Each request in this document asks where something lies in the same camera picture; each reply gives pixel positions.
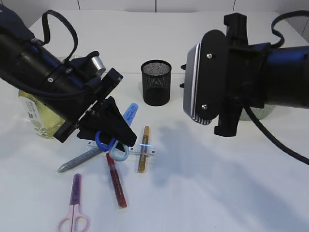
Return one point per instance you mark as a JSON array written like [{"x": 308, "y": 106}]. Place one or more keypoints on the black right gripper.
[{"x": 241, "y": 79}]

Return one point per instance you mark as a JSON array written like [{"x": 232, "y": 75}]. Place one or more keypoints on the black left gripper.
[{"x": 94, "y": 111}]

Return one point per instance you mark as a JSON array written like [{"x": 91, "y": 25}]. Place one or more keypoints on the blue capped scissors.
[{"x": 116, "y": 127}]

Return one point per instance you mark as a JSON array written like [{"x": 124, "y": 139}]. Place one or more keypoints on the yellow tea plastic bottle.
[{"x": 44, "y": 121}]

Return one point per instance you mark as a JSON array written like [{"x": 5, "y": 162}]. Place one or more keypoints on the right black blue robot arm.
[{"x": 283, "y": 77}]

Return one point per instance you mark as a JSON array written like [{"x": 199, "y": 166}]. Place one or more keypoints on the silver glitter pen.
[{"x": 79, "y": 160}]

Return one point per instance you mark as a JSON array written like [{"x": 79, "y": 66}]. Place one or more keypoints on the clear plastic ruler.
[{"x": 120, "y": 152}]

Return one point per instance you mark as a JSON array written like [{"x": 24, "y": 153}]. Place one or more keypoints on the green plastic woven basket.
[{"x": 260, "y": 113}]

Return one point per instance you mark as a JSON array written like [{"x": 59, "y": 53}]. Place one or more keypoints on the gold glitter pen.
[{"x": 143, "y": 150}]

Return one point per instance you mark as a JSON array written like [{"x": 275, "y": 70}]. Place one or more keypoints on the black mesh pen holder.
[{"x": 156, "y": 82}]

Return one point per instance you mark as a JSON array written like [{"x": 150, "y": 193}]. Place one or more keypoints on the red glitter pen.
[{"x": 116, "y": 183}]

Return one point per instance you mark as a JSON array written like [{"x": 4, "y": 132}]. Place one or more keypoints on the pink purple capped scissors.
[{"x": 74, "y": 213}]

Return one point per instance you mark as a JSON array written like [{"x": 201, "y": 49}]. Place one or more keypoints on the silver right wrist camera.
[{"x": 204, "y": 82}]

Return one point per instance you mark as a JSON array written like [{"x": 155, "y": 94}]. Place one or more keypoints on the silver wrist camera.
[
  {"x": 204, "y": 82},
  {"x": 97, "y": 64}
]

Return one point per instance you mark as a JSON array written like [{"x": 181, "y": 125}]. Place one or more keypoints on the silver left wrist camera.
[{"x": 97, "y": 64}]

